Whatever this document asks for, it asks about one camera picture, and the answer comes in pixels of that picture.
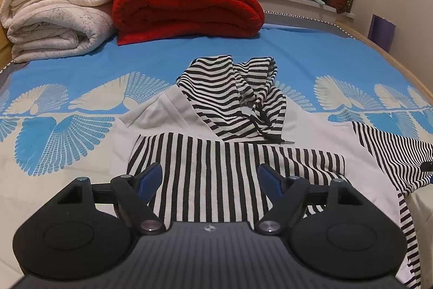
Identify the white speckled folded blanket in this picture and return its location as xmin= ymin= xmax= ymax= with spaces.
xmin=7 ymin=3 xmax=116 ymax=65

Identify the blue white printed bedsheet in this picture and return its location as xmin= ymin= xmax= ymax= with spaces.
xmin=0 ymin=13 xmax=433 ymax=289

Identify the black white striped hoodie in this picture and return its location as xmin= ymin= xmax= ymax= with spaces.
xmin=115 ymin=54 xmax=433 ymax=289

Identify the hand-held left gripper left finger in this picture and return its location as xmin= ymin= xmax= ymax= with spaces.
xmin=56 ymin=163 xmax=166 ymax=236

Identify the purple box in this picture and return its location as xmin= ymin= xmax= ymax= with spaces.
xmin=370 ymin=14 xmax=396 ymax=51

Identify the white window sill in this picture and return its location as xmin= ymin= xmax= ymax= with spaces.
xmin=246 ymin=0 xmax=356 ymax=19

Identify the red folded blanket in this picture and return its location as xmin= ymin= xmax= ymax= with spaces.
xmin=111 ymin=0 xmax=266 ymax=46

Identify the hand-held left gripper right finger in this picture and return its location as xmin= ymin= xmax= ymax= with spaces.
xmin=254 ymin=163 xmax=365 ymax=236

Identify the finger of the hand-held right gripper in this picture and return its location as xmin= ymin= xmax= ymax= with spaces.
xmin=420 ymin=162 xmax=433 ymax=183

